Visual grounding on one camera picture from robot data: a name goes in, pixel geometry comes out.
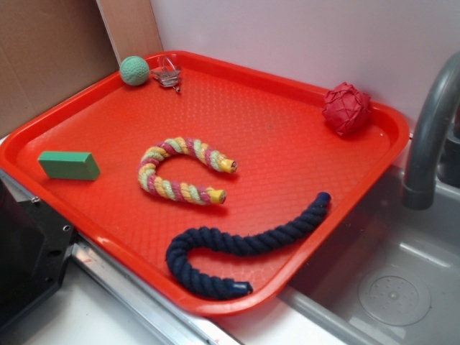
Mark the red plastic tray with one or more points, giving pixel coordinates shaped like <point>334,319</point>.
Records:
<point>272,127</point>

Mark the red woven ball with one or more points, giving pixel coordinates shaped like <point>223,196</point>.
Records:
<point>346,109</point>

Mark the green rubber ball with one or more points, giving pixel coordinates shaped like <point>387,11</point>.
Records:
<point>134,70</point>

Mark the green rectangular block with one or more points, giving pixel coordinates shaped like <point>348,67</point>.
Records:
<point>69,165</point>

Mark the grey faucet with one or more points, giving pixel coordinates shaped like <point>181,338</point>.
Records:
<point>434,151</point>

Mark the grey plastic sink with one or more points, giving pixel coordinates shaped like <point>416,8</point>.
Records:
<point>387,274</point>

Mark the brown cardboard panel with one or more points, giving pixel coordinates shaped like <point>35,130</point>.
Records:
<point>50,50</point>

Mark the multicolour twisted rope toy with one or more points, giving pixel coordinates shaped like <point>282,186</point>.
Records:
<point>182,192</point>

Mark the dark blue rope toy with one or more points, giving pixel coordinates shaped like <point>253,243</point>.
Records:
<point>217,288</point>

